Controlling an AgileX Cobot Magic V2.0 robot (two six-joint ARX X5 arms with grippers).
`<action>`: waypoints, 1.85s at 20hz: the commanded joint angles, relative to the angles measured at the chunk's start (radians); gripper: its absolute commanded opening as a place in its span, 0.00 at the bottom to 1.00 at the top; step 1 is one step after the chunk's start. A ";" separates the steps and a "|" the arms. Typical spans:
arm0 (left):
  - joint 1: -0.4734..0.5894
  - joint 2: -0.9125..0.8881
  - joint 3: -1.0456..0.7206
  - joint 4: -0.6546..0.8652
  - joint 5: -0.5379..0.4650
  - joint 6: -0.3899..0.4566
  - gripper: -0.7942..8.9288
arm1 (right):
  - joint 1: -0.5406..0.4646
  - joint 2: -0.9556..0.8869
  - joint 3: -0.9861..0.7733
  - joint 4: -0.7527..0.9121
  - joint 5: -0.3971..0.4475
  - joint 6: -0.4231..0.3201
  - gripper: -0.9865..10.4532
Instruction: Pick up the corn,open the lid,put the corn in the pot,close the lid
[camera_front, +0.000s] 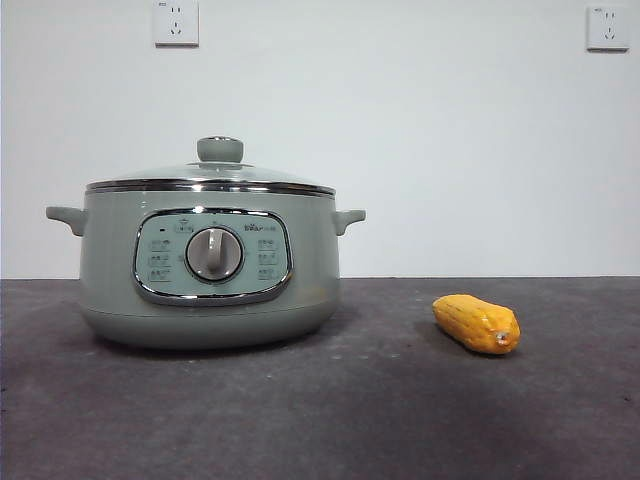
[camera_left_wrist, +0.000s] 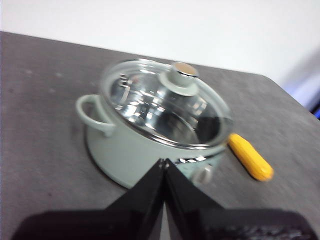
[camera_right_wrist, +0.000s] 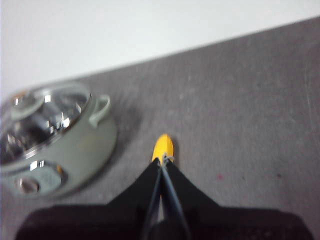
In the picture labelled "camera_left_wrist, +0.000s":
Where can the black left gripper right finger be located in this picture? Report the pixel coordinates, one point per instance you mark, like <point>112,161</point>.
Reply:
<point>200,220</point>

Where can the glass lid with green knob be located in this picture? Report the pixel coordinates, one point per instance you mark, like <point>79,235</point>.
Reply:
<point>160,110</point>

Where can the pale green electric pot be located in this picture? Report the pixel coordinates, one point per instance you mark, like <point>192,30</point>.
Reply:
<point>120,155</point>

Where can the yellow corn cob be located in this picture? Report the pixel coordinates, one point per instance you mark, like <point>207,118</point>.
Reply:
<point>250,157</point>

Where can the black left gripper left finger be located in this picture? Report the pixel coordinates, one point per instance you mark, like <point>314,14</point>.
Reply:
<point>130,220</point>

